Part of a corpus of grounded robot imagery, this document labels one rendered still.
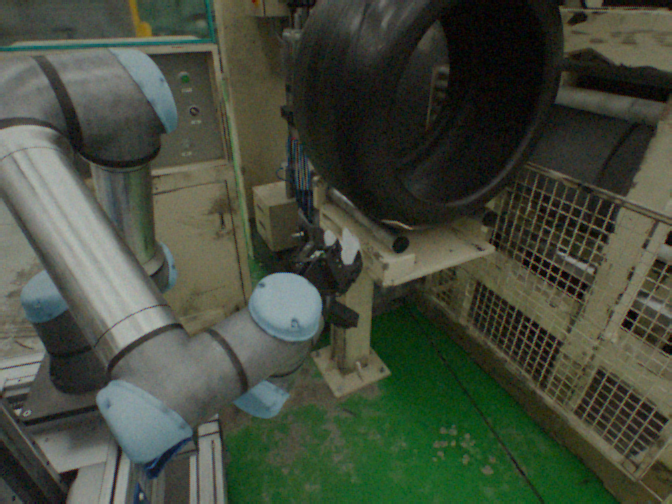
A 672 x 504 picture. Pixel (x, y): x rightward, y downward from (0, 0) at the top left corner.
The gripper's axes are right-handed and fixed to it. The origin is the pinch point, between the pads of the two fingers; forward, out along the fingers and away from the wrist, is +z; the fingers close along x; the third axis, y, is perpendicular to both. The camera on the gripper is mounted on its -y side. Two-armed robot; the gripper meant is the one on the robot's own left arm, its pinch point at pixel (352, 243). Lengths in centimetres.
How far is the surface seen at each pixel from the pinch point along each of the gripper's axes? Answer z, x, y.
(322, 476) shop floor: -7, 44, -90
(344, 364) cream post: 35, 50, -84
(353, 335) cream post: 40, 42, -71
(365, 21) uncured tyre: 17.8, -8.2, 32.2
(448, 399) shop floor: 40, 12, -109
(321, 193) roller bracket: 36.8, 26.5, -6.1
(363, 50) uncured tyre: 15.7, -7.2, 28.4
